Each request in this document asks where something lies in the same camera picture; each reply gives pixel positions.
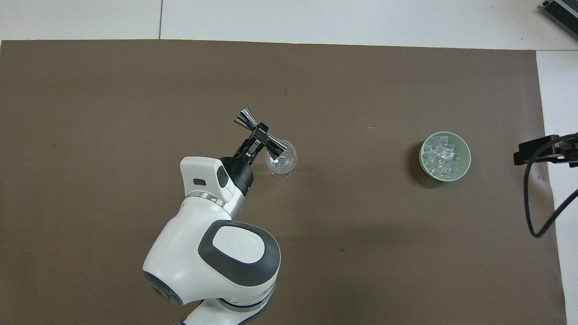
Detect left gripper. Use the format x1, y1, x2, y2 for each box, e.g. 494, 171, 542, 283
220, 151, 255, 197

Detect silver hourglass jigger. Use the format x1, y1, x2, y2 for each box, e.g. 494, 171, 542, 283
233, 107, 290, 158

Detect clear ice cubes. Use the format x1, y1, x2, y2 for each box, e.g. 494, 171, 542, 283
424, 135, 462, 176

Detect clear drinking glass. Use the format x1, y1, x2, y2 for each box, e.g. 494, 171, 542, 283
265, 140, 298, 179

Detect green bowl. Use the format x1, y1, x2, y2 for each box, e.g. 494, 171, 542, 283
419, 131, 471, 182

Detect grey ribbed metal box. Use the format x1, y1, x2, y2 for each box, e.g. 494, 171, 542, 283
541, 0, 578, 28

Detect black cable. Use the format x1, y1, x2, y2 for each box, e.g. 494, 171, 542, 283
523, 134, 578, 238

